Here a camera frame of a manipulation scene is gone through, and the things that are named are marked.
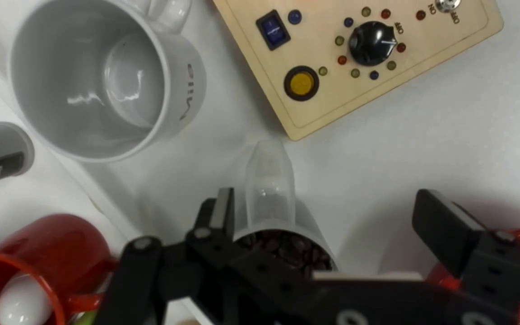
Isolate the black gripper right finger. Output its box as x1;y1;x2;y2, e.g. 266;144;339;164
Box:
411;189;499;277

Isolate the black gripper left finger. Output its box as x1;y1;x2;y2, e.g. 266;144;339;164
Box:
187;187;234;250

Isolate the white ceramic mug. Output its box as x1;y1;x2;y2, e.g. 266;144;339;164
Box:
6;0;205;162

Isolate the white egg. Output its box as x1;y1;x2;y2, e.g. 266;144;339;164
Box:
0;274;52;325

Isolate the wooden switch board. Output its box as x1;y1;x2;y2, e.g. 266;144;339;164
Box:
212;0;503;138

